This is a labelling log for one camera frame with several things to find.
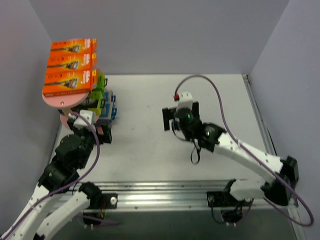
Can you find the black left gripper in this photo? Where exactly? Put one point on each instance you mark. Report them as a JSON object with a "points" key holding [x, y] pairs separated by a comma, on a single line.
{"points": [[105, 133]]}

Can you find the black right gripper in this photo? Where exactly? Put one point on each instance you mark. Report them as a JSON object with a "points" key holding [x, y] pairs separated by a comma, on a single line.
{"points": [[167, 118]]}

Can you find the blue Harry's razor box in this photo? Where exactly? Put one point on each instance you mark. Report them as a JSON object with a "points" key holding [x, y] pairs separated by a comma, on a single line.
{"points": [[109, 98]]}

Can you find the black green Gillette Labs box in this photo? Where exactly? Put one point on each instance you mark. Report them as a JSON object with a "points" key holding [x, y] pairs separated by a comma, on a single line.
{"points": [[101, 81]]}

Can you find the orange Gillette Fusion box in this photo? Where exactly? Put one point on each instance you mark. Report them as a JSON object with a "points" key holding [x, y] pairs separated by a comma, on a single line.
{"points": [[69, 83], [73, 62]]}

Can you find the orange Gillette Fusion5 razor box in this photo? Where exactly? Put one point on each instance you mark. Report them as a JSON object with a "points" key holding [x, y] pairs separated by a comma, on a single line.
{"points": [[74, 46]]}

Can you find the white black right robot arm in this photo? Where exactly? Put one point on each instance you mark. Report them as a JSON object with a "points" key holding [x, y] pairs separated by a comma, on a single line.
{"points": [[280, 175]]}

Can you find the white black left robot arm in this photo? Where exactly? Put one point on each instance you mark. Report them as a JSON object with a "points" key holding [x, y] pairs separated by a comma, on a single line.
{"points": [[36, 221]]}

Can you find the pink three-tier wooden shelf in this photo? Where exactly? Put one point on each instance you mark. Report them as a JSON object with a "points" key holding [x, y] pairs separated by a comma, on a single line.
{"points": [[65, 103]]}

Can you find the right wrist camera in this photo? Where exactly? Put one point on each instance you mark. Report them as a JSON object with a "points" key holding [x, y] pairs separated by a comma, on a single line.
{"points": [[184, 100]]}

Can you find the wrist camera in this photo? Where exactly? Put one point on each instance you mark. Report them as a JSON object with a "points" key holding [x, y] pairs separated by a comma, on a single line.
{"points": [[184, 100], [83, 119]]}

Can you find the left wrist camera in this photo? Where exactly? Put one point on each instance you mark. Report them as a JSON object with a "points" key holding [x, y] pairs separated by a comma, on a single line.
{"points": [[83, 119]]}

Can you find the aluminium mounting rail frame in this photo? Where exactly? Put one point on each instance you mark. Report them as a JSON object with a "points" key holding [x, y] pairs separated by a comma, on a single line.
{"points": [[161, 180]]}

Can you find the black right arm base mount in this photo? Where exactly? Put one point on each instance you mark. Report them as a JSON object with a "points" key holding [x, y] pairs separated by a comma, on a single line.
{"points": [[223, 198]]}

